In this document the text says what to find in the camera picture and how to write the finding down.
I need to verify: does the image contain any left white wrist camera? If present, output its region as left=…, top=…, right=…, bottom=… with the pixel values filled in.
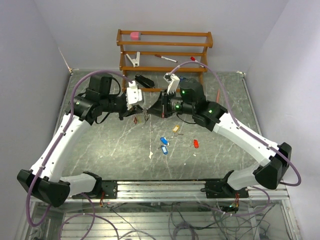
left=126, top=80, right=144, bottom=110

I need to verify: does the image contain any yellow key tag key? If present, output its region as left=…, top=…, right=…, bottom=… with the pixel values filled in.
left=172, top=125, right=184, bottom=137

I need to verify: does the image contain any wooden three-tier shelf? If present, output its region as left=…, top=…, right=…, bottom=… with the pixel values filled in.
left=116, top=29, right=214, bottom=83

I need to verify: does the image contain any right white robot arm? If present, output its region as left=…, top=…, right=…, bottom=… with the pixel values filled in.
left=147, top=79, right=292, bottom=198

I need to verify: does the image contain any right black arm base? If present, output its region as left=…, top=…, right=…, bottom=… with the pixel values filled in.
left=200, top=172, right=249, bottom=199

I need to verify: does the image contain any red cap marker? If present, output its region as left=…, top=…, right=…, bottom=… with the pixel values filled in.
left=154, top=54, right=178, bottom=63
left=190, top=56, right=204, bottom=68

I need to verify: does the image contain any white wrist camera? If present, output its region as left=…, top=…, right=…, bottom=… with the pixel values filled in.
left=163, top=72, right=180, bottom=95
left=126, top=80, right=144, bottom=110

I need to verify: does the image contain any red cap marker right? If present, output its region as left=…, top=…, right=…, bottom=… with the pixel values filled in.
left=190, top=56, right=204, bottom=68

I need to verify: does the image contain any red key tag key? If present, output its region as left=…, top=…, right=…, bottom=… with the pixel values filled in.
left=190, top=139, right=199, bottom=149

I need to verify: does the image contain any white clip tool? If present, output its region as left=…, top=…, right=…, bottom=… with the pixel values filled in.
left=125, top=51, right=141, bottom=68

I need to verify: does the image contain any orange pencil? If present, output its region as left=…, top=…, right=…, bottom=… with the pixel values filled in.
left=215, top=89, right=221, bottom=103

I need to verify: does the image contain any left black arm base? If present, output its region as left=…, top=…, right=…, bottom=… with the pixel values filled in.
left=83, top=180, right=118, bottom=199

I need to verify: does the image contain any pink eraser block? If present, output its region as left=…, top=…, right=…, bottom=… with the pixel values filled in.
left=130, top=31, right=141, bottom=41

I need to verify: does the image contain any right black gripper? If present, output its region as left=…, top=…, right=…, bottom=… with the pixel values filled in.
left=146, top=89, right=195, bottom=119

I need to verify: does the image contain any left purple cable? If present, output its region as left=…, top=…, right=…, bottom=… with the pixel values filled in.
left=26, top=70, right=135, bottom=240

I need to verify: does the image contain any blue key tag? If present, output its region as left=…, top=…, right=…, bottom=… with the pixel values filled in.
left=158, top=145, right=168, bottom=155
left=160, top=137, right=170, bottom=146

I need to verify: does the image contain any blue key tag lower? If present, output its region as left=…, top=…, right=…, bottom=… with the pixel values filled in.
left=158, top=145, right=168, bottom=155

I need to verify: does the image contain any blue key tag upper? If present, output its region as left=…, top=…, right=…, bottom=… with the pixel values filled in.
left=160, top=137, right=170, bottom=146

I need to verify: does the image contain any black stapler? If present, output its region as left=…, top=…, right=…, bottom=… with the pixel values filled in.
left=134, top=74, right=155, bottom=89

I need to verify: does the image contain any aluminium frame rail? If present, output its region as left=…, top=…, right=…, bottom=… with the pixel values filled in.
left=27, top=178, right=291, bottom=203

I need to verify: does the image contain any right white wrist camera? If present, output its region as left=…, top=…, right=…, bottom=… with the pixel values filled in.
left=163, top=72, right=180, bottom=95

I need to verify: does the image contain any yellow keyring with keys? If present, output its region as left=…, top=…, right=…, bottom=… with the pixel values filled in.
left=133, top=109, right=150, bottom=125

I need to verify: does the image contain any red cap marker left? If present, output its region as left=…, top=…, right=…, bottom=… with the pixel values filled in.
left=154, top=54, right=178, bottom=63

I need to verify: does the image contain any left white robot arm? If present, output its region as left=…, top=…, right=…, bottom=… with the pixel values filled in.
left=17, top=70, right=143, bottom=208

